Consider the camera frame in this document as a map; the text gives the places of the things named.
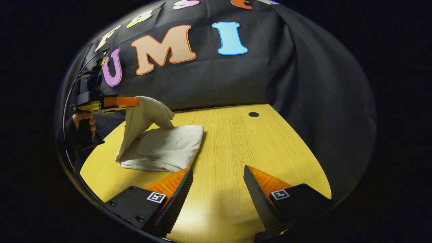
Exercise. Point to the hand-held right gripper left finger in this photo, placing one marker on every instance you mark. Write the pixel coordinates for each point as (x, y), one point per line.
(177, 206)

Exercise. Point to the white jeans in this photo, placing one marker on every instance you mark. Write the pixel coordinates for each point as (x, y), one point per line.
(162, 148)

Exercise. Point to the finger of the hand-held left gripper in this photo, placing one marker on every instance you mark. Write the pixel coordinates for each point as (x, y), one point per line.
(121, 102)

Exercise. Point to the black backdrop cloth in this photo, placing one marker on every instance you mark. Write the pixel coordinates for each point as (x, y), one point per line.
(253, 81)

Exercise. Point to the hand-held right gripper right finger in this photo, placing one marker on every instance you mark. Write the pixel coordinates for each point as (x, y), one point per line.
(261, 206)

